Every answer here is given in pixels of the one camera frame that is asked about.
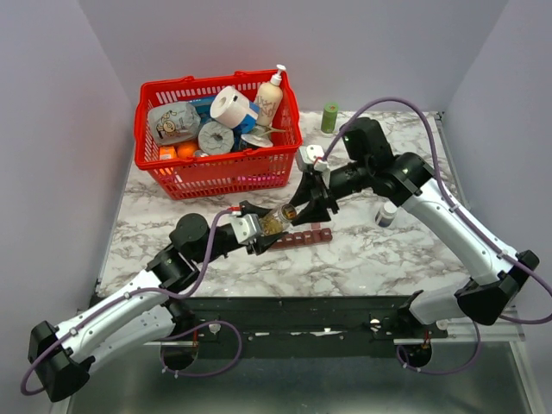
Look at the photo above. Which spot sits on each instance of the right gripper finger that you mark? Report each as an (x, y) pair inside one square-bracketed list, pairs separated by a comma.
[(307, 189), (316, 211)]

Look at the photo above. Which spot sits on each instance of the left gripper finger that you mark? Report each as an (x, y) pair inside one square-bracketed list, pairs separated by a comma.
[(246, 208), (263, 242)]

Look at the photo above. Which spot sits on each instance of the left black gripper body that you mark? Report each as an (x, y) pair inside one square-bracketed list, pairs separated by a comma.
[(250, 247)]

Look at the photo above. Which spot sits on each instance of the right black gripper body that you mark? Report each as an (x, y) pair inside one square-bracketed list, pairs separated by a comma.
[(324, 192)]

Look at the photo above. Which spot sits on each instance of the red weekly pill organizer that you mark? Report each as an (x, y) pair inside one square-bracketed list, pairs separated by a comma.
[(314, 234)]

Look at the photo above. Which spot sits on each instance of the clear pill bottle yellow pills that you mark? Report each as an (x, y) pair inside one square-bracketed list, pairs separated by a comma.
[(278, 219)]

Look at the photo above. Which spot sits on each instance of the green lid of bottle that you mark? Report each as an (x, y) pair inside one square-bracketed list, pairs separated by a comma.
[(328, 122)]

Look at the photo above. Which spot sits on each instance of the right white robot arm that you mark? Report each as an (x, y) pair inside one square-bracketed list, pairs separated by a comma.
[(496, 271)]

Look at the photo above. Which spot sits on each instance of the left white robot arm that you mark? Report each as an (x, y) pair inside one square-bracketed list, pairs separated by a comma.
[(62, 356)]

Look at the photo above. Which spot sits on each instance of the white small pill bottle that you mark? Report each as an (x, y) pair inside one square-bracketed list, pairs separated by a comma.
[(386, 214)]

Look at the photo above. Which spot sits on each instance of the silver tin can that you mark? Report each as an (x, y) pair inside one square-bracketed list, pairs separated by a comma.
[(259, 137)]

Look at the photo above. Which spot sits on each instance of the red plastic shopping basket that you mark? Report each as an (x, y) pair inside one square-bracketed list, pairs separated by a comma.
[(249, 170)]

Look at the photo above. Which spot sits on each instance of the grey toilet paper roll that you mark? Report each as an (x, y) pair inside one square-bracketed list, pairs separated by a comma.
[(215, 138)]

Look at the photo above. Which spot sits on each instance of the orange fruit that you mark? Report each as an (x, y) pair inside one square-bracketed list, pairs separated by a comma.
[(187, 149)]

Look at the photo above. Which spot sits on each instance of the cream pump lotion bottle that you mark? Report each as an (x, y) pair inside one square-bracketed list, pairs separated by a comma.
[(268, 98)]

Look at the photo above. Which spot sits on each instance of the orange small box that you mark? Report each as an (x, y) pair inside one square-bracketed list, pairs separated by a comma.
[(168, 153)]

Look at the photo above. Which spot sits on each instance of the white toilet paper roll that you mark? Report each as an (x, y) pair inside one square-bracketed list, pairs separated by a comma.
[(233, 110)]

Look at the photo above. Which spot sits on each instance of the blue package in basket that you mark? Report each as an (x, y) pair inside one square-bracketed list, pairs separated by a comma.
[(202, 105)]

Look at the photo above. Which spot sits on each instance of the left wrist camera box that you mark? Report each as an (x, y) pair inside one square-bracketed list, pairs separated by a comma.
[(246, 228)]

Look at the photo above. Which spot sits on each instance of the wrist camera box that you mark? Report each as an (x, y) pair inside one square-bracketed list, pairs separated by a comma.
[(311, 157), (246, 228)]

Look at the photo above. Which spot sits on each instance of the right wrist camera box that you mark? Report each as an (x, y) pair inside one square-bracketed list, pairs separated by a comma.
[(311, 157)]

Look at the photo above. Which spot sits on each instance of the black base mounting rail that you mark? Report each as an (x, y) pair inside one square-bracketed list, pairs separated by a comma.
[(297, 327)]

